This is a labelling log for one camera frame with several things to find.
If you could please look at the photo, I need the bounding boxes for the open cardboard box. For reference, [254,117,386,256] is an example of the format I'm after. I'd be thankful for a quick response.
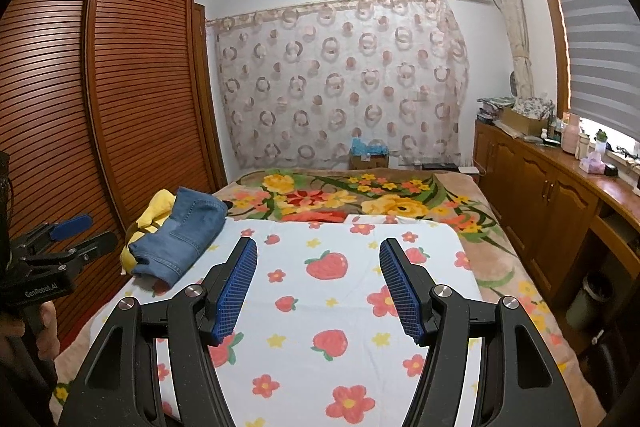
[500,107,548,135]

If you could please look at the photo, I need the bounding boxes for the white strawberry print sheet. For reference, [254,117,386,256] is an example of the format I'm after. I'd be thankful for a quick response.
[87,215,483,427]

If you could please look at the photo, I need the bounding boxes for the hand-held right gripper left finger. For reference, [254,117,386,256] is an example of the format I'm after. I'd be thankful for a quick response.
[65,237,259,427]

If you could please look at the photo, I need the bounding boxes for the person's left forearm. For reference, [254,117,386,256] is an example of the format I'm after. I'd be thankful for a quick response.
[0,347,61,427]

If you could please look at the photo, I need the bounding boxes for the yellow plush toy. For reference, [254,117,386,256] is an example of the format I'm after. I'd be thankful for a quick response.
[121,189,176,275]

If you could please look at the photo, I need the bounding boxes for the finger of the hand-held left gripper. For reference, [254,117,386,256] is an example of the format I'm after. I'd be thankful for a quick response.
[20,231,120,269]
[12,214,95,254]

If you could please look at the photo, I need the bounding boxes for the grey striped window blind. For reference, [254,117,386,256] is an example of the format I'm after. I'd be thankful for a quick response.
[542,0,640,142]

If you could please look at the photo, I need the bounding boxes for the floral patterned cloth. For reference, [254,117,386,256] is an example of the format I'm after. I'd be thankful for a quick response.
[476,94,556,120]

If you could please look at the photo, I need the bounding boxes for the floral blanket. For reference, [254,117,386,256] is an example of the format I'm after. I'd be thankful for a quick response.
[50,167,608,427]

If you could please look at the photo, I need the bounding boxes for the circle-patterned sheer curtain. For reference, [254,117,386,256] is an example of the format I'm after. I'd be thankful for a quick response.
[207,0,471,172]

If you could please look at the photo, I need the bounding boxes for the wooden sideboard cabinet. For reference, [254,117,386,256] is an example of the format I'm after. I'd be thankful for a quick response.
[472,117,640,348]

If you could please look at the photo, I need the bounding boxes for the wooden louvered wardrobe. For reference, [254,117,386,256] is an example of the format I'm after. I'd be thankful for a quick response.
[0,0,226,358]

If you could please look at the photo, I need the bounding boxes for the blue denim pants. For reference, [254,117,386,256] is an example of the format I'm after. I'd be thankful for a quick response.
[127,187,229,288]

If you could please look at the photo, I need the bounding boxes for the grey waste bin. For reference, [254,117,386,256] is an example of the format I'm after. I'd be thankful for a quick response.
[565,272,613,333]

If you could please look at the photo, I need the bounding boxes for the pink bottle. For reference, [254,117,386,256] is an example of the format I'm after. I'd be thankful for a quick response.
[561,113,582,154]

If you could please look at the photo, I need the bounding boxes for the person's left hand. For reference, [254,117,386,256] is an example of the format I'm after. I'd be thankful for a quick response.
[0,301,57,358]

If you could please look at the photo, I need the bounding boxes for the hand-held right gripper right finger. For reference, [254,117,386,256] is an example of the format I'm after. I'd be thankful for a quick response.
[378,238,581,427]

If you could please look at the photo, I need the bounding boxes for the beige tied curtain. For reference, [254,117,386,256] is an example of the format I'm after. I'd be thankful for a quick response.
[482,0,536,100]

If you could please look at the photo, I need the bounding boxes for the cardboard box with blue cloth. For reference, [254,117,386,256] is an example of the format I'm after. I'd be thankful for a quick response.
[348,138,391,170]

